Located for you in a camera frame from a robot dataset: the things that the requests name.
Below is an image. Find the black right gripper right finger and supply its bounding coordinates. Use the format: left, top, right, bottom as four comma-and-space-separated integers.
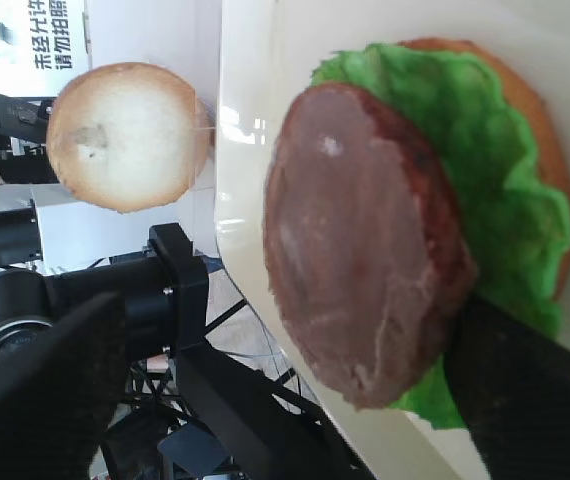
444, 295, 570, 479

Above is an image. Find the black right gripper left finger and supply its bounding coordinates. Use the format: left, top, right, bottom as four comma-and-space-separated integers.
0, 294, 125, 479

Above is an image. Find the brown meat patty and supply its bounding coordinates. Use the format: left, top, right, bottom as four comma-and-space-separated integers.
263, 83, 477, 409

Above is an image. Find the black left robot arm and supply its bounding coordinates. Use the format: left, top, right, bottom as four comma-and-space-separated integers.
0, 224, 371, 479

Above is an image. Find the green lettuce on tray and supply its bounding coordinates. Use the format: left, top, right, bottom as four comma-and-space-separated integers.
310, 44, 570, 429

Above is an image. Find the bottom bread on tray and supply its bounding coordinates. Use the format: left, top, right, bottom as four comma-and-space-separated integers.
400, 37, 570, 298

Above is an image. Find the bread slice on left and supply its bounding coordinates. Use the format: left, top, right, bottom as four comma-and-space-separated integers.
46, 62, 214, 213

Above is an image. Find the white sign with text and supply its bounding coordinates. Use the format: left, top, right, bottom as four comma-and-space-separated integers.
0, 0, 89, 74

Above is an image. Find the cream rectangular tray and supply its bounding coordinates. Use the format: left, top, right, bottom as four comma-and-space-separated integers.
215, 1, 570, 479

